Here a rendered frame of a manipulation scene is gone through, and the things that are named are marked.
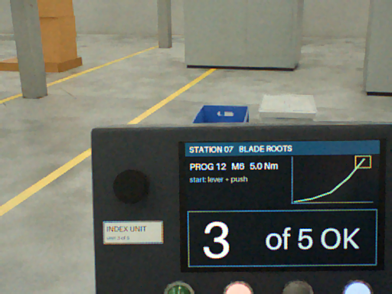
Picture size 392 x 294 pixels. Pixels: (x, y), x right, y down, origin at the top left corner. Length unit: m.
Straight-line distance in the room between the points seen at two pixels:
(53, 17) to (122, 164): 8.12
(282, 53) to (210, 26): 1.21
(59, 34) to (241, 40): 2.94
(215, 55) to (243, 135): 7.82
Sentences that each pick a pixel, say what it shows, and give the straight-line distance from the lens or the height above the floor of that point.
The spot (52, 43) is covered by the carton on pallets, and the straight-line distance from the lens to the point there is 8.59.
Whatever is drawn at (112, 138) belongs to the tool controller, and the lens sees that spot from 0.42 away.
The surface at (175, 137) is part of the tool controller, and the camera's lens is 0.41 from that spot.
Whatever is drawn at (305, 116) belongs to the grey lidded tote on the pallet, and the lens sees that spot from 3.64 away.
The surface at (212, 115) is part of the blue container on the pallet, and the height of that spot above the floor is 0.28.
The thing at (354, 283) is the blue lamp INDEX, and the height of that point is 1.13.
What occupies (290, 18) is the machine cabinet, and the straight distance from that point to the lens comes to 7.95.
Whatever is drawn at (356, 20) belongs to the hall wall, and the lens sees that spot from 13.03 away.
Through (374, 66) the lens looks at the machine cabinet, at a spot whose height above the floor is 0.36.
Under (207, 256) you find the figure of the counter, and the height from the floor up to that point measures 1.15.
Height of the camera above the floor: 1.37
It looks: 19 degrees down
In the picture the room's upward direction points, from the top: 1 degrees counter-clockwise
